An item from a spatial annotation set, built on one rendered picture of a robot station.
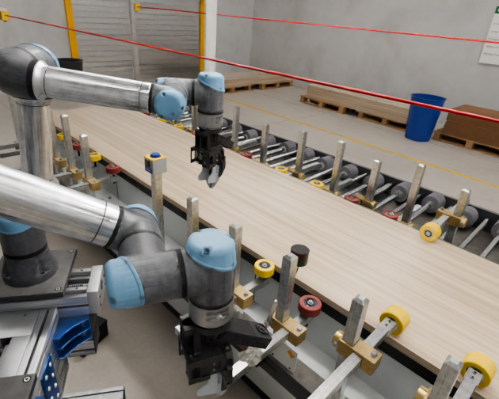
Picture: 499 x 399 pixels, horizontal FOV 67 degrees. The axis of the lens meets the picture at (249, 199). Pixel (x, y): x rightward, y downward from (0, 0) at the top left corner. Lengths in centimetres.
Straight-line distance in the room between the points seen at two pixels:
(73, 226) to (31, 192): 8
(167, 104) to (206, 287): 52
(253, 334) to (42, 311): 79
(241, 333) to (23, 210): 40
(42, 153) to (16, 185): 64
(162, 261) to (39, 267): 76
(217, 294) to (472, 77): 796
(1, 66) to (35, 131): 23
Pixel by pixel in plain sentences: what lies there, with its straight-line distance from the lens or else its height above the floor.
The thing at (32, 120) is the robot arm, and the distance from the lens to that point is 123.
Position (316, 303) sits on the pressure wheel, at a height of 90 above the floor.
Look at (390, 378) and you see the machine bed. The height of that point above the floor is 72.
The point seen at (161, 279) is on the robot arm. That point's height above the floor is 146.
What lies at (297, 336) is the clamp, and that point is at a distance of 131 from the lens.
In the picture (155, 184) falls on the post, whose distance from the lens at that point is 168.
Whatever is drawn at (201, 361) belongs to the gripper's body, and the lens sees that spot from 69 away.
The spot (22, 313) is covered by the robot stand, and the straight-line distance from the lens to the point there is 136.
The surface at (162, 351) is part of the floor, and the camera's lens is 241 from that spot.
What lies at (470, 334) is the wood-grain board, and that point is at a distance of 150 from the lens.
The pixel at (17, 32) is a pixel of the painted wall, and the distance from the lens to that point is 881.
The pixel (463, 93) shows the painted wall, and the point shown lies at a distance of 842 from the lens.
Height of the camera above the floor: 181
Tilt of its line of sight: 27 degrees down
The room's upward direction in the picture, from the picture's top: 4 degrees clockwise
